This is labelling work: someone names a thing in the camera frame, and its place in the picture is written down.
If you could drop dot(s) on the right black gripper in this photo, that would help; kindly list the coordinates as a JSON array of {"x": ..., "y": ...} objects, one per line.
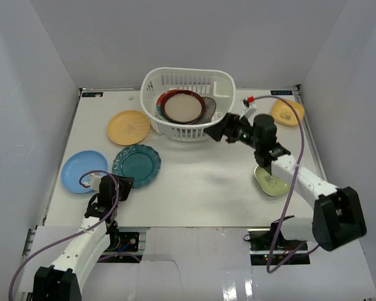
[{"x": 227, "y": 126}]

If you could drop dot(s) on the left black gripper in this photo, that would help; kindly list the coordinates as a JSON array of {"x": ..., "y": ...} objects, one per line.
[{"x": 124, "y": 187}]

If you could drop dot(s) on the grey deer pattern plate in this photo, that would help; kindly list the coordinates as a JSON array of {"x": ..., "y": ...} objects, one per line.
[{"x": 210, "y": 108}]

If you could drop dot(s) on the teal scalloped plate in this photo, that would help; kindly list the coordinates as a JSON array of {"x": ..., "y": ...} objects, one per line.
[{"x": 142, "y": 162}]

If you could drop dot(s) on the dark red rimmed plate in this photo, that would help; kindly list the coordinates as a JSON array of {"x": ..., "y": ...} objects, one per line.
[{"x": 182, "y": 106}]

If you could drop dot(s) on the round light blue plate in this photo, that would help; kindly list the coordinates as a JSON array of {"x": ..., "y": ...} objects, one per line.
[{"x": 77, "y": 165}]

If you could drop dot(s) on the round yellow plate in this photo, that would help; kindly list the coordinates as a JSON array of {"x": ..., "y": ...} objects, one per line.
[{"x": 128, "y": 127}]

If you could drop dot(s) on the red teal floral plate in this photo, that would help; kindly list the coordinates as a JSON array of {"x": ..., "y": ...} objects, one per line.
[{"x": 159, "y": 110}]

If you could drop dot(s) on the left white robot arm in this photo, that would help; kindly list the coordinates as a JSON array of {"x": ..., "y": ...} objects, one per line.
[{"x": 65, "y": 278}]

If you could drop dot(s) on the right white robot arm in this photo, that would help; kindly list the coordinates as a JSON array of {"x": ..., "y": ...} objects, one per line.
[{"x": 337, "y": 213}]

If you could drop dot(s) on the white plastic dish basket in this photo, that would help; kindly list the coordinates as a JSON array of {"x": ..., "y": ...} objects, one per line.
[{"x": 207, "y": 83}]

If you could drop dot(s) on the yellow square dish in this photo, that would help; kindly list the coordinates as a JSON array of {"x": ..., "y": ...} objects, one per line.
[{"x": 284, "y": 115}]

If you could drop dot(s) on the green square dish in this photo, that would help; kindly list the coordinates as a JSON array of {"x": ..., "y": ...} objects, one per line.
[{"x": 271, "y": 185}]

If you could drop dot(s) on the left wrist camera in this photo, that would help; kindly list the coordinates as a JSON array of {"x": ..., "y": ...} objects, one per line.
[{"x": 93, "y": 182}]

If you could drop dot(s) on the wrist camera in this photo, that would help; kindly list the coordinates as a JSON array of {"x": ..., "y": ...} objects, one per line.
[
  {"x": 93, "y": 182},
  {"x": 249, "y": 106}
]

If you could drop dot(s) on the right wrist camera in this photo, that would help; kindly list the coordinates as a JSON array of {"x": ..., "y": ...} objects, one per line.
[{"x": 249, "y": 106}]

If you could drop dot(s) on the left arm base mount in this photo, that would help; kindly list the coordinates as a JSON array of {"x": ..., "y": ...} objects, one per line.
[{"x": 126, "y": 251}]

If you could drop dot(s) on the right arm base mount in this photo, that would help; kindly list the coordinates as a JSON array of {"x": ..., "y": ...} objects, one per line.
[{"x": 260, "y": 240}]

